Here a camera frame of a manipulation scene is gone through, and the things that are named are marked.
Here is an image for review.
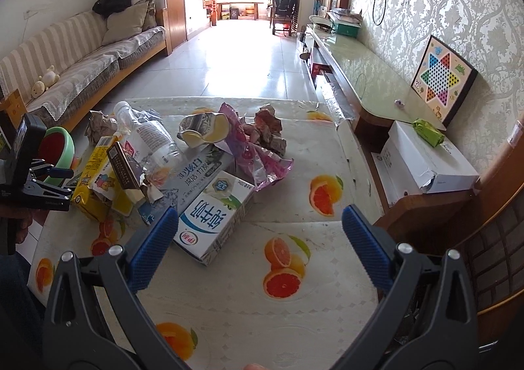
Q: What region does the long wooden television cabinet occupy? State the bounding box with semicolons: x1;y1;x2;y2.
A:
301;22;484;231

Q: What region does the small patterned pillow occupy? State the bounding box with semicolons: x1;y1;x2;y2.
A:
141;0;158;32

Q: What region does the fruit printed tablecloth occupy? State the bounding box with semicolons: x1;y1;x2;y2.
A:
27;97;394;370

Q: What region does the colourful star checkers board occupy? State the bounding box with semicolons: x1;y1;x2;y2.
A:
410;35;479;127

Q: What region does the crumpled reddish paper ball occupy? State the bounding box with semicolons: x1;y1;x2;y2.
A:
246;105;287;155

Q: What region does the green wrapped packet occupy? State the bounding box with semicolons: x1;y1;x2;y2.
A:
411;118;445;147

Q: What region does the white dish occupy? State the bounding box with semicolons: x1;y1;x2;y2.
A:
309;14;333;31

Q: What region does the person's left hand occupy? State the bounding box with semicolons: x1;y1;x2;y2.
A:
0;210;34;256

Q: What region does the white and green milk carton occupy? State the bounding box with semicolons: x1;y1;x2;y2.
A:
172;171;255;266

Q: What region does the crumpled grey paper ball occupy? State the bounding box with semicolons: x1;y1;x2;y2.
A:
84;110;119;145

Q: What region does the green box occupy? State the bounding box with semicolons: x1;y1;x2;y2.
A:
331;20;362;38

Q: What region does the crushed paper cup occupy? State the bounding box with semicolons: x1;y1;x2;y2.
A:
177;112;231;149

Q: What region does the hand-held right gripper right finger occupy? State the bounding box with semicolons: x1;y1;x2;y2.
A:
327;204;479;370

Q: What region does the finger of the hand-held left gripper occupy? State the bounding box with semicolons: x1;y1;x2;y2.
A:
27;159;74;183
22;179;75;212

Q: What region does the wooden chair with clothes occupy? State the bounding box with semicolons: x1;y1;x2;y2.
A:
270;0;300;37

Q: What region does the plain white cardboard box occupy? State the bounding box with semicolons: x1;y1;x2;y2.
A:
381;121;480;194

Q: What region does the yellow drink carton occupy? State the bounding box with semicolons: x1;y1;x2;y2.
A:
70;136;123;223

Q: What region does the brown cigarette pack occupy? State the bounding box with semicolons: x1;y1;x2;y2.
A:
106;141;146;203

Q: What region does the grey toothpaste box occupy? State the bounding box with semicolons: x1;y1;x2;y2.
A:
137;145;238;225

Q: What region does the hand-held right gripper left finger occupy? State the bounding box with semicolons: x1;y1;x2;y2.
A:
41;206;193;370

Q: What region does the person's leg in jeans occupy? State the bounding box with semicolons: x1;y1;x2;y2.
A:
0;247;46;358

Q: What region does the grey bag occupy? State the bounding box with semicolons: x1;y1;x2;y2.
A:
327;9;363;24

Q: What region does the pink foil wrapper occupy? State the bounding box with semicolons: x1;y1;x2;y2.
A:
219;103;295;192

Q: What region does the printed white cardboard box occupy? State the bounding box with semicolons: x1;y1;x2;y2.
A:
370;150;412;207

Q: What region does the striped beige sofa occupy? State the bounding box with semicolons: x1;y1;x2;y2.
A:
0;0;173;133

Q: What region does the clear plastic bottle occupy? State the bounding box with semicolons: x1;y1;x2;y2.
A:
112;101;185;174

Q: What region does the red bin with green rim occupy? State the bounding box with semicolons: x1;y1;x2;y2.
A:
39;126;76;188

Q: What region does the wooden armchair with woven mat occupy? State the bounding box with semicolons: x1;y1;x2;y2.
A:
446;141;524;350

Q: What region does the large beige pillow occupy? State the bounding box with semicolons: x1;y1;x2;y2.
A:
102;0;150;46

